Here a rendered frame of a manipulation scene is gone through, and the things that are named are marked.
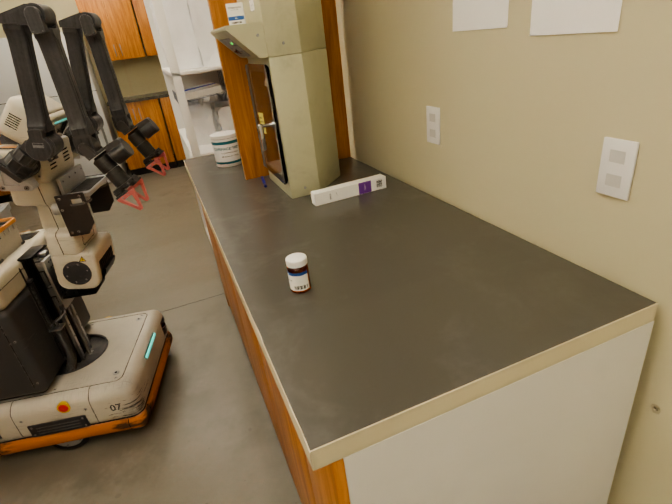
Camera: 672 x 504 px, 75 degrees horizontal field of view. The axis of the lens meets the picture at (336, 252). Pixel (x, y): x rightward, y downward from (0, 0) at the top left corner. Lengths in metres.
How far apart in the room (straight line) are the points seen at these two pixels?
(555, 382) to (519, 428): 0.11
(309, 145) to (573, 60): 0.86
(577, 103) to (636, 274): 0.37
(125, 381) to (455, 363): 1.55
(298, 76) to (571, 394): 1.18
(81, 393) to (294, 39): 1.58
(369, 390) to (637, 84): 0.72
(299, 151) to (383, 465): 1.10
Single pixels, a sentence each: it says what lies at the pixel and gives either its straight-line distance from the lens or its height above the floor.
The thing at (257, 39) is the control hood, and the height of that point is 1.46.
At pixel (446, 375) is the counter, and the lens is 0.77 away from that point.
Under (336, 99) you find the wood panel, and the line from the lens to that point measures 1.99.
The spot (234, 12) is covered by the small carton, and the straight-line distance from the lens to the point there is 1.56.
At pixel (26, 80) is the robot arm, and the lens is 1.69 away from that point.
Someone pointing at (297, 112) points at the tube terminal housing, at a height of 1.23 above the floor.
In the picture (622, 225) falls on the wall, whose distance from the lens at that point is 1.05.
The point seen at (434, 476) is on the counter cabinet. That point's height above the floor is 0.76.
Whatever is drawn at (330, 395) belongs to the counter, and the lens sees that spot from 0.74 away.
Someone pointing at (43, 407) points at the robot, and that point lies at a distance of 2.20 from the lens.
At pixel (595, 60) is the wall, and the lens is 1.04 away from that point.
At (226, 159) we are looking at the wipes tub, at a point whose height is 0.98.
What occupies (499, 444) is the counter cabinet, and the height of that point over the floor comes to 0.76.
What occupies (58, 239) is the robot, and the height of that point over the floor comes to 0.88.
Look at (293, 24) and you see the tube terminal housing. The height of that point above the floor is 1.49.
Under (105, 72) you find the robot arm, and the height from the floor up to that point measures 1.42.
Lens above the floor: 1.46
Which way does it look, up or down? 27 degrees down
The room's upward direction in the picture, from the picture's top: 7 degrees counter-clockwise
